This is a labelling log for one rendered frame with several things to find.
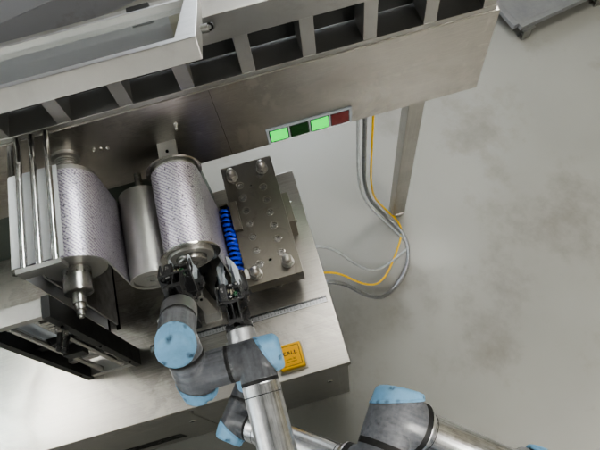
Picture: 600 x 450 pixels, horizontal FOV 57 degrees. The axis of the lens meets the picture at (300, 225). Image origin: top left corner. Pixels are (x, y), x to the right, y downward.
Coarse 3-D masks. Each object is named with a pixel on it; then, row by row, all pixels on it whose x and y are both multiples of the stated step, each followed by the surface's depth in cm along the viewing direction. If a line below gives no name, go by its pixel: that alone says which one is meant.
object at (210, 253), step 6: (192, 246) 133; (198, 246) 134; (204, 246) 135; (174, 252) 133; (180, 252) 133; (186, 252) 134; (204, 252) 136; (210, 252) 137; (168, 258) 135; (174, 258) 135; (210, 258) 140; (174, 264) 138
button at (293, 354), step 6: (294, 342) 160; (282, 348) 159; (288, 348) 159; (294, 348) 159; (300, 348) 159; (288, 354) 158; (294, 354) 158; (300, 354) 158; (288, 360) 158; (294, 360) 158; (300, 360) 157; (288, 366) 157; (294, 366) 157; (300, 366) 158
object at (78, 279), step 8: (72, 264) 127; (80, 264) 128; (64, 272) 127; (72, 272) 126; (80, 272) 127; (88, 272) 128; (64, 280) 126; (72, 280) 125; (80, 280) 126; (88, 280) 127; (64, 288) 126; (72, 288) 125; (80, 288) 126; (88, 288) 127
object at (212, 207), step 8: (208, 192) 157; (208, 200) 152; (216, 208) 166; (216, 216) 160; (216, 224) 155; (216, 232) 150; (216, 240) 145; (224, 240) 163; (224, 248) 158; (224, 256) 152; (224, 264) 150
